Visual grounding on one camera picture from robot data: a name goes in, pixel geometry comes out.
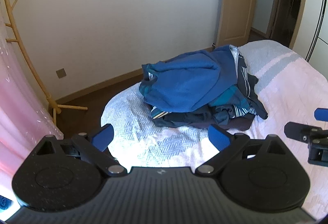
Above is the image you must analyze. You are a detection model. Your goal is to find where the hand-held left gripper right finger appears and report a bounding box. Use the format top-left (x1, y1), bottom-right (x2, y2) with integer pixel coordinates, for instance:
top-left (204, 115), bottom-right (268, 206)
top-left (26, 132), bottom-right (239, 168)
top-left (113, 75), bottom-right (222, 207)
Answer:
top-left (195, 124), bottom-right (294, 177)

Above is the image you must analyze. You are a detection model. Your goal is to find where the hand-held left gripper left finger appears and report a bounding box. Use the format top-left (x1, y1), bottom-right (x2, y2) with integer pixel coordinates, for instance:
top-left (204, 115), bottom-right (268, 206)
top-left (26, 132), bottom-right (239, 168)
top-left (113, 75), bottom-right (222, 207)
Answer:
top-left (31, 124), bottom-right (128, 177)

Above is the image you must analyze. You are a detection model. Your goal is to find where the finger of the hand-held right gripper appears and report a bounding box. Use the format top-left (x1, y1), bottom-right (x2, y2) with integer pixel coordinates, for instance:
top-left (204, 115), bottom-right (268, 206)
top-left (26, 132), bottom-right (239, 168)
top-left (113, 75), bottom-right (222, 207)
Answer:
top-left (314, 108), bottom-right (328, 121)
top-left (284, 122), bottom-right (324, 143)

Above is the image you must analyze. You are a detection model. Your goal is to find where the blue fleece sweater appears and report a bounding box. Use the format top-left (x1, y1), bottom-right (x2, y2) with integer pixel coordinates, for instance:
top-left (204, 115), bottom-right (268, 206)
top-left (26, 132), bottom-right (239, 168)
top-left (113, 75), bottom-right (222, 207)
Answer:
top-left (139, 45), bottom-right (239, 113)

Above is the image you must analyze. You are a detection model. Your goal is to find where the pile of dark clothes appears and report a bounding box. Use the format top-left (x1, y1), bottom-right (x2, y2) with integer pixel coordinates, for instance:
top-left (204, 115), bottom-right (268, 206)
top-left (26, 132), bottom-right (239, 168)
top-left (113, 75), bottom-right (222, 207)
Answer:
top-left (150, 45), bottom-right (269, 130)

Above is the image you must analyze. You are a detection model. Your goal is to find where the pink herringbone bedspread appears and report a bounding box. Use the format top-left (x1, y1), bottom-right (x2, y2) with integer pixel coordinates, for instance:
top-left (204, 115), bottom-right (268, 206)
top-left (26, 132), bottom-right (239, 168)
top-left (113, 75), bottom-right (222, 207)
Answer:
top-left (101, 40), bottom-right (328, 217)

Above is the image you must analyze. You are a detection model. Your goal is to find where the pink curtain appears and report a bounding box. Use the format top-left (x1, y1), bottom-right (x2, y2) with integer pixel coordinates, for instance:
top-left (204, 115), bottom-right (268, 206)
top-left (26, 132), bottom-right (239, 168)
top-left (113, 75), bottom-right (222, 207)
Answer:
top-left (0, 1), bottom-right (64, 189)

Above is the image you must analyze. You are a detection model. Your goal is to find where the wooden coat rack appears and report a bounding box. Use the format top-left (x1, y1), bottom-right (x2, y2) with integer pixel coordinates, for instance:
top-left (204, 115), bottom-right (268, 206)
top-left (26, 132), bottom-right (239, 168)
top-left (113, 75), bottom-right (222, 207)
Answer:
top-left (0, 0), bottom-right (88, 124)

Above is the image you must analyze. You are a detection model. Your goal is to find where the dark hallway door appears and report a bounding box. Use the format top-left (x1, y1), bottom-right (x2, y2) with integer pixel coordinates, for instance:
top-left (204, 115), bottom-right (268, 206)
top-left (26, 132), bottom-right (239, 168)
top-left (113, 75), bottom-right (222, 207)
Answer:
top-left (270, 0), bottom-right (299, 47)

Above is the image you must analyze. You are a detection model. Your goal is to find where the blue object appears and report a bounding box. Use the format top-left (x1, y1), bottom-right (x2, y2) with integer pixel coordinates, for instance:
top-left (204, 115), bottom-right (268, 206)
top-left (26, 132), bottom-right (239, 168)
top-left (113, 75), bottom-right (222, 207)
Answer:
top-left (0, 195), bottom-right (13, 210)

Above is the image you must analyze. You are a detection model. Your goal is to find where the wooden door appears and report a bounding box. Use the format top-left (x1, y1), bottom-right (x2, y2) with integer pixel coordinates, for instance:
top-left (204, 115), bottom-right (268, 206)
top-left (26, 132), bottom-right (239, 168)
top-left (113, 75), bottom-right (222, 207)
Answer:
top-left (216, 0), bottom-right (260, 48)

